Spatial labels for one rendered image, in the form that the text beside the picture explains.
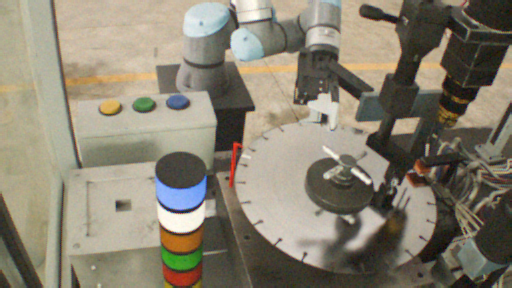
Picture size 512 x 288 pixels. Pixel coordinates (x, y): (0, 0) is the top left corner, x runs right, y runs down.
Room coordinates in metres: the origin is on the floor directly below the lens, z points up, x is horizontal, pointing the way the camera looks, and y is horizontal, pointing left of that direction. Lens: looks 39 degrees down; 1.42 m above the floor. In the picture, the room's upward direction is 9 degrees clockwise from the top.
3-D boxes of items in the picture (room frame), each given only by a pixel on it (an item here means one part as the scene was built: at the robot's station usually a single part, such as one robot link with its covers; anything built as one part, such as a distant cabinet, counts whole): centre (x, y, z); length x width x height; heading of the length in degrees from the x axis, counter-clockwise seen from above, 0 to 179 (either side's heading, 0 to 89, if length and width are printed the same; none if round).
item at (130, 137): (0.67, 0.24, 0.82); 0.28 x 0.11 x 0.15; 112
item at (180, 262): (0.26, 0.06, 1.05); 0.05 x 0.04 x 0.03; 22
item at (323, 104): (0.68, -0.11, 0.96); 0.09 x 0.06 x 0.03; 2
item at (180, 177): (0.26, 0.06, 1.14); 0.05 x 0.04 x 0.03; 22
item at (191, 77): (1.03, 0.18, 0.80); 0.15 x 0.15 x 0.10
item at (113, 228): (0.42, 0.20, 0.82); 0.18 x 0.18 x 0.15; 22
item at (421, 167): (0.56, -0.32, 0.95); 0.10 x 0.03 x 0.07; 112
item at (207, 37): (1.04, 0.18, 0.91); 0.13 x 0.12 x 0.14; 133
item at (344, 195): (0.49, -0.14, 0.96); 0.11 x 0.11 x 0.03
